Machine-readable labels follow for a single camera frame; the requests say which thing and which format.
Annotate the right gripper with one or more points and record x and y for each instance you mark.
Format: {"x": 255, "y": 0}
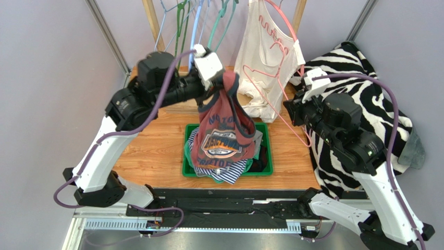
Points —
{"x": 291, "y": 112}

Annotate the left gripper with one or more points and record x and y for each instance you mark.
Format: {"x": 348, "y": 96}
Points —
{"x": 214, "y": 86}

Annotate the light blue plastic hanger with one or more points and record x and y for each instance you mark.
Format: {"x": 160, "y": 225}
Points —
{"x": 200, "y": 5}

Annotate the maroon tank top dark trim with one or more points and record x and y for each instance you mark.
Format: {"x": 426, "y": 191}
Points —
{"x": 226, "y": 132}

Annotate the grey tank top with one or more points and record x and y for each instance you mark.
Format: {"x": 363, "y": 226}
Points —
{"x": 257, "y": 139}

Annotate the navy tank top maroon trim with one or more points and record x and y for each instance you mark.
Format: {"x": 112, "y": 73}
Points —
{"x": 260, "y": 161}

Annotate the teal plastic hanger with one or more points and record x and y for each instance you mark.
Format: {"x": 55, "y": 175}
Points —
{"x": 221, "y": 14}

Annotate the green plastic hanger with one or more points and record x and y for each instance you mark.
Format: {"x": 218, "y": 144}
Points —
{"x": 182, "y": 21}

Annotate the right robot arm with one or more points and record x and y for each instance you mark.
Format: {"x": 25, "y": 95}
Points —
{"x": 337, "y": 121}

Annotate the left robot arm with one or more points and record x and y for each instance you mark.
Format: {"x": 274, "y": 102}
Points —
{"x": 157, "y": 84}

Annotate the pink plastic hanger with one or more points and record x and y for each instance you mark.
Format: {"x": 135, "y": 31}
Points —
{"x": 285, "y": 19}

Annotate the zebra print blanket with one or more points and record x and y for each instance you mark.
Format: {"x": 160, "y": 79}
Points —
{"x": 408, "y": 150}

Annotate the wooden clothes rack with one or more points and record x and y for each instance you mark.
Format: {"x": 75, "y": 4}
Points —
{"x": 189, "y": 107}

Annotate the green plastic tray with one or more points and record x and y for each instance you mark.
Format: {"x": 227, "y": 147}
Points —
{"x": 224, "y": 175}

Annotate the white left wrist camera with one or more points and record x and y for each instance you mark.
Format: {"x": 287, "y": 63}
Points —
{"x": 208, "y": 65}

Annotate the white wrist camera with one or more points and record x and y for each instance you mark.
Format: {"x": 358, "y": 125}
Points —
{"x": 208, "y": 65}
{"x": 314, "y": 87}

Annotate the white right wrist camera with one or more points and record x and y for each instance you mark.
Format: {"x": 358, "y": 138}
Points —
{"x": 314, "y": 87}

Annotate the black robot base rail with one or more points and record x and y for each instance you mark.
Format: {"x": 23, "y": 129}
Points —
{"x": 213, "y": 211}

